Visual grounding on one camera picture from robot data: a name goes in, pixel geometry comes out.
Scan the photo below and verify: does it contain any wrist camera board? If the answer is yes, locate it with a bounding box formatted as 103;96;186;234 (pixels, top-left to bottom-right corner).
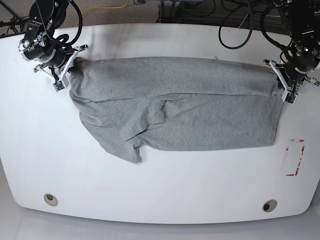
52;81;65;92
285;93;297;104

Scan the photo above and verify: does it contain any black tripod stand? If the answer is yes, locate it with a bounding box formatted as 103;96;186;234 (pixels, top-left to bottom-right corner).
0;0;30;39

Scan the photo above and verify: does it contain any table cable grommet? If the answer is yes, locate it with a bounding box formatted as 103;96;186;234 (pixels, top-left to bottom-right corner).
43;193;59;207
262;199;278;213

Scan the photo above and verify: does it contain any red tape rectangle marking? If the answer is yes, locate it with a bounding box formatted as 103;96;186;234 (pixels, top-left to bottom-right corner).
283;139;306;177

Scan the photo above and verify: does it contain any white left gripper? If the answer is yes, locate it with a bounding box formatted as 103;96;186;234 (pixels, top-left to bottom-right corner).
263;59;320;102

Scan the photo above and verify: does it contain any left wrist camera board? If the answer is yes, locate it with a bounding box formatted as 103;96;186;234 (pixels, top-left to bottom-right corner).
285;93;297;104

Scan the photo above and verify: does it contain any left table cable grommet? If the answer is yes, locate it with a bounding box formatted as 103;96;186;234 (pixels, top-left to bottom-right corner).
43;193;59;207

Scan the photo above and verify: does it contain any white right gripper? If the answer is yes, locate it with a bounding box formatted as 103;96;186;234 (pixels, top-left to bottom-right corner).
33;44;89;88

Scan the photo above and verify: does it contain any grey T-shirt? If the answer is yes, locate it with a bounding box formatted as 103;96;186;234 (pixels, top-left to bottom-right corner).
69;57;284;164

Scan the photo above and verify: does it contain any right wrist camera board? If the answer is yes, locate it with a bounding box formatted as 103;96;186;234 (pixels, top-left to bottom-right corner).
52;81;65;92

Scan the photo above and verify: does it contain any right table cable grommet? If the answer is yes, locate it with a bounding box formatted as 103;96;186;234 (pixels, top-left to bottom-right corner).
262;199;278;213

